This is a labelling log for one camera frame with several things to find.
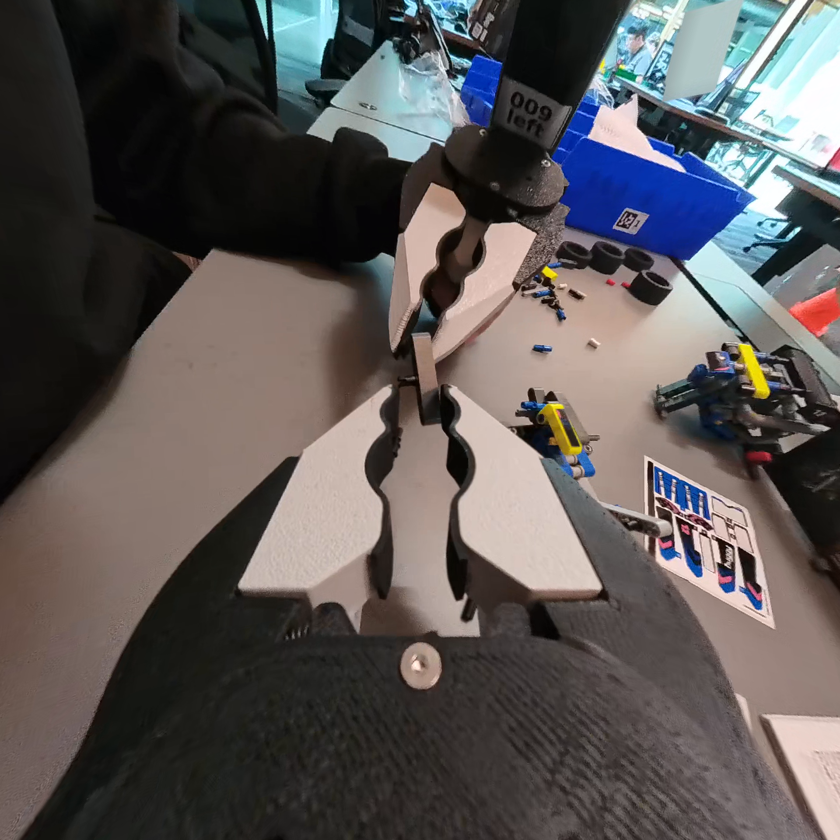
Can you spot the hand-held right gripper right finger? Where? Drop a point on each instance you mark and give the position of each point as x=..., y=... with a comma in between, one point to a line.
x=518, y=525

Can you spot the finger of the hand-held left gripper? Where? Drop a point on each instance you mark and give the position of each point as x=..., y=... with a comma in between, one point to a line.
x=413, y=262
x=502, y=262

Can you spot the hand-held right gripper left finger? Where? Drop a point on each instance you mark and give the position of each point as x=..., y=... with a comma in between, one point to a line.
x=315, y=512

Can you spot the dark grey lego beam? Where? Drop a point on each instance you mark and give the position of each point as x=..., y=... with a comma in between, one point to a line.
x=425, y=374

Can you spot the person's left forearm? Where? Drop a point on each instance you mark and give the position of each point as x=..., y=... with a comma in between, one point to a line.
x=295, y=197

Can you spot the black lego tyre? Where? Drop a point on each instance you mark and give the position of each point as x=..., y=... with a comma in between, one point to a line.
x=607, y=257
x=652, y=287
x=638, y=258
x=574, y=254

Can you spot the scattered small lego pieces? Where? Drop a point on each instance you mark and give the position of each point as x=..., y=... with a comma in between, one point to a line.
x=542, y=348

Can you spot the small blue yellow lego assembly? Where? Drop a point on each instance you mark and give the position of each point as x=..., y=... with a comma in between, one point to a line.
x=558, y=426

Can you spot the light grey lego beam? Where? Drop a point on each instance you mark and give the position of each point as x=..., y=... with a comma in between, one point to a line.
x=640, y=520

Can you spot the lego sticker sheet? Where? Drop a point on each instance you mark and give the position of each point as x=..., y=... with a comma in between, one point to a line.
x=722, y=558

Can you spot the large blue grey lego assembly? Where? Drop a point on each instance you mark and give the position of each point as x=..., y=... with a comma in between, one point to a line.
x=722, y=394

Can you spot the dark lego set box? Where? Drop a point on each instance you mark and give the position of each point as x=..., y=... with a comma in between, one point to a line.
x=814, y=492

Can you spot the blue storage bin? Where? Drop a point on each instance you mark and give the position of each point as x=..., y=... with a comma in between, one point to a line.
x=604, y=187
x=482, y=92

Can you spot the clear plastic bag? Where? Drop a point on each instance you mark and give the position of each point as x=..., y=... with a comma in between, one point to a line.
x=426, y=88

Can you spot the white paper sheet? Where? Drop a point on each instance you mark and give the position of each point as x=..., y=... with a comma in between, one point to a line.
x=627, y=134

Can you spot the background desk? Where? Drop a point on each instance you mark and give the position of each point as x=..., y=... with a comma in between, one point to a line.
x=695, y=111

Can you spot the white table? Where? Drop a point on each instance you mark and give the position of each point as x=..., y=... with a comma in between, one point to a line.
x=374, y=85

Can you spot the white panel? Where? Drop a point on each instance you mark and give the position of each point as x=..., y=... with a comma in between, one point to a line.
x=705, y=46

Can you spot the black office chair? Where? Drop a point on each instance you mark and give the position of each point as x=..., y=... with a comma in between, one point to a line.
x=773, y=233
x=341, y=52

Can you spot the orange cone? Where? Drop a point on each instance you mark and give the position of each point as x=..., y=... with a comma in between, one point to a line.
x=819, y=312

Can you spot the person's black clothing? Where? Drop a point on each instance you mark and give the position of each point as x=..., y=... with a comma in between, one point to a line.
x=65, y=197

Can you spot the closed text booklet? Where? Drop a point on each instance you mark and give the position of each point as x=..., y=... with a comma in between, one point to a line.
x=810, y=774

